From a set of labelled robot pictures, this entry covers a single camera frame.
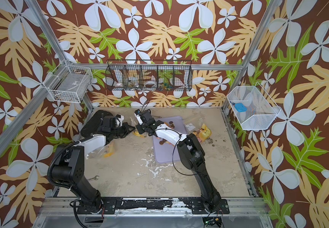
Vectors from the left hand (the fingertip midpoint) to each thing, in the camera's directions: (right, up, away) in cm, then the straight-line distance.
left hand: (136, 125), depth 92 cm
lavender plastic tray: (+20, -19, +5) cm, 28 cm away
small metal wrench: (-23, -32, -8) cm, 40 cm away
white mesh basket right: (+72, +11, -8) cm, 73 cm away
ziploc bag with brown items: (-1, -6, +5) cm, 8 cm away
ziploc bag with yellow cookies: (-19, -18, +1) cm, 26 cm away
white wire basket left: (-40, +27, -6) cm, 48 cm away
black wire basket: (+6, +35, +5) cm, 36 cm away
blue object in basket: (+65, +11, -8) cm, 66 cm away
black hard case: (-33, +1, +11) cm, 35 cm away
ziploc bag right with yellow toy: (+43, -1, +9) cm, 44 cm away
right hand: (+1, +1, +3) cm, 4 cm away
